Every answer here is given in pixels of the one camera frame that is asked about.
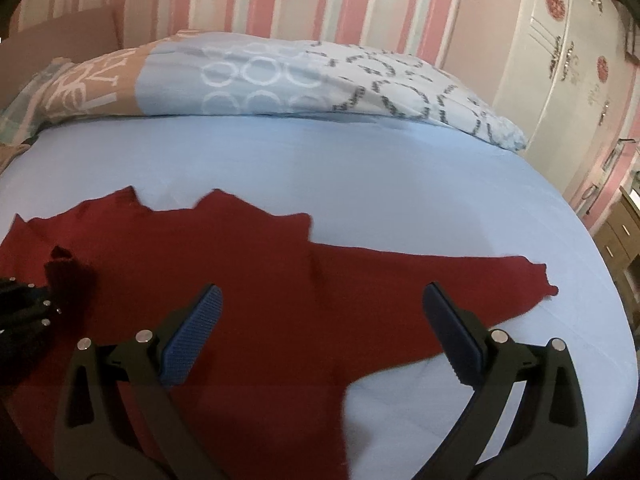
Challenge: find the light blue bed sheet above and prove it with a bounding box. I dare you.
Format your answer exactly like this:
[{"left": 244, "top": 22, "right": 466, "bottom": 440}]
[{"left": 1, "top": 116, "right": 637, "bottom": 465}]

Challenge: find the patterned blue tan duvet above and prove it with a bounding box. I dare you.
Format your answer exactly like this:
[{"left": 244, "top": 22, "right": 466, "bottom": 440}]
[{"left": 25, "top": 30, "right": 526, "bottom": 152}]

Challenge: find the wooden drawer cabinet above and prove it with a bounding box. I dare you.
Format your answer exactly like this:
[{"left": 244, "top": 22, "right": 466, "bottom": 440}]
[{"left": 593, "top": 188, "right": 640, "bottom": 296}]

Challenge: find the dark red knitted garment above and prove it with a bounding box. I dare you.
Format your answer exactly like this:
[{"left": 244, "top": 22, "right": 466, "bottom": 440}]
[{"left": 1, "top": 188, "right": 558, "bottom": 479}]

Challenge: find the pink upholstered headboard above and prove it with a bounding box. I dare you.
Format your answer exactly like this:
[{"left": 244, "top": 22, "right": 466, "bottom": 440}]
[{"left": 0, "top": 6, "right": 120, "bottom": 110}]

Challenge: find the plaid green pink cloth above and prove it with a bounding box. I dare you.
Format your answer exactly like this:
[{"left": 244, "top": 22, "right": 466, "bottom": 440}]
[{"left": 1, "top": 58, "right": 74, "bottom": 146}]

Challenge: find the white ornate wardrobe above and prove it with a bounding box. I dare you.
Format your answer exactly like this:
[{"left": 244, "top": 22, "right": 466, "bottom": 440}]
[{"left": 494, "top": 0, "right": 623, "bottom": 198}]

